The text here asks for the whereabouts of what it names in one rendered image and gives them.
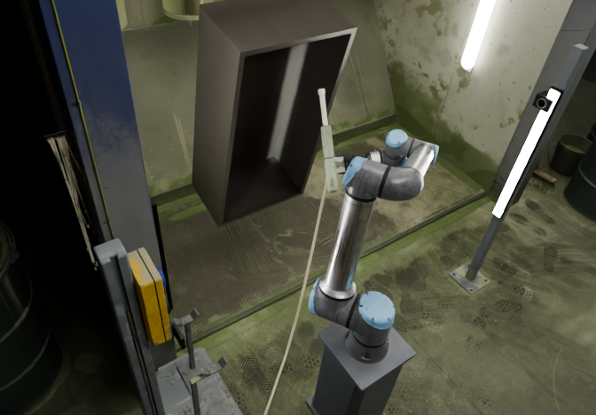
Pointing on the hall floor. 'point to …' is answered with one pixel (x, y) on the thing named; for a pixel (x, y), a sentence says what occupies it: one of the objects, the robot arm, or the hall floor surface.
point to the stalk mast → (129, 323)
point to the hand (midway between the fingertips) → (327, 166)
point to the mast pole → (531, 159)
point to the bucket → (561, 159)
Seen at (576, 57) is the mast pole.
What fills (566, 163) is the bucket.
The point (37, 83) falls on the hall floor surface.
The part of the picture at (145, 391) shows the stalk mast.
